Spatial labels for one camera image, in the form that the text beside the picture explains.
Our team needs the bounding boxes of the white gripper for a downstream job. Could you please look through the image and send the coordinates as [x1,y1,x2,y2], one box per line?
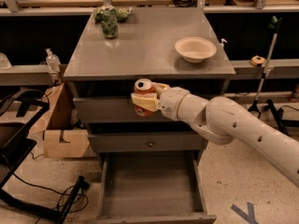
[131,82,190,120]

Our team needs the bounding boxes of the orange soda can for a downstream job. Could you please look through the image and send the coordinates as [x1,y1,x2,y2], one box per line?
[134,78,154,117]

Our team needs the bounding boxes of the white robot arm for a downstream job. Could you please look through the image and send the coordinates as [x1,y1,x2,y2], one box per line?
[131,78,299,187]

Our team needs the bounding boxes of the grey middle drawer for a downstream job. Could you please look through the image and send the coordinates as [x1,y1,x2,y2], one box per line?
[89,132,207,153]

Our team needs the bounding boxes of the grey drawer cabinet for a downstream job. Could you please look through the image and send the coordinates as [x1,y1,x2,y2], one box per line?
[63,6,236,170]

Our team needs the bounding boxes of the grey top drawer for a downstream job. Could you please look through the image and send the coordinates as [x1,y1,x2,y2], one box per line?
[74,96,170,124]

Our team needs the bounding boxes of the grey open bottom drawer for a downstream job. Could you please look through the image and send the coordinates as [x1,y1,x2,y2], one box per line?
[88,151,217,224]

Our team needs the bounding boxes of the white paper bowl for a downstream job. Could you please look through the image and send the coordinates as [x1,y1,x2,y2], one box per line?
[175,37,217,63]

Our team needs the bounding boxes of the white pump bottle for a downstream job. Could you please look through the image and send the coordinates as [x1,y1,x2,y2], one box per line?
[220,38,227,49]

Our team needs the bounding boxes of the green chip bag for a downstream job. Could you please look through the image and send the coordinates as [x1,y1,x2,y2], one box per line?
[93,7,133,22]

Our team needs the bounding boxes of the cardboard box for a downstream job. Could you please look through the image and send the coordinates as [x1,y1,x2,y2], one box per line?
[30,84,95,159]

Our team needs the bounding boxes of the clear plastic bottle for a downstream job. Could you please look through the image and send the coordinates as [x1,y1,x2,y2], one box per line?
[46,49,61,72]

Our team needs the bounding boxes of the black bar on floor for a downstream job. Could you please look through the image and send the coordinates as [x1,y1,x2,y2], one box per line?
[264,99,289,135]

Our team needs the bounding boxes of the black metal stand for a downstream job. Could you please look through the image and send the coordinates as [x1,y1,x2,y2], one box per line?
[0,88,88,224]

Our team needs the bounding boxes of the reacher grabber tool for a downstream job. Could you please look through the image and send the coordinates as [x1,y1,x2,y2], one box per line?
[249,16,282,118]

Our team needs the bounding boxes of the black floor cable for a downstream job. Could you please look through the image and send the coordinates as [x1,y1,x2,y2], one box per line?
[12,171,90,224]

